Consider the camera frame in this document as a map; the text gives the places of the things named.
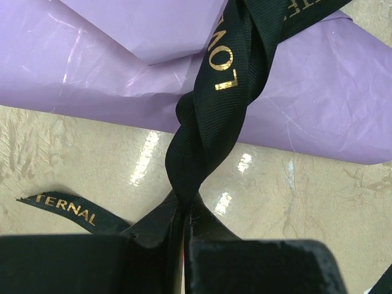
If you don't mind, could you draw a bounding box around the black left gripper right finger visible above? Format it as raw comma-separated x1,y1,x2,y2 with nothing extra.
184,196,347,293

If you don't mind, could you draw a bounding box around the purple pink wrapping paper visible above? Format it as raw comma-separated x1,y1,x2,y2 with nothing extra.
1,1,391,164

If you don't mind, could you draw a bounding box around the black ribbon gold lettering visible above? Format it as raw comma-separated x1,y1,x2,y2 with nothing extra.
15,0,392,294

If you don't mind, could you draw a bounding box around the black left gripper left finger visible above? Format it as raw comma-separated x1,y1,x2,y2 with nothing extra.
1,192,183,293

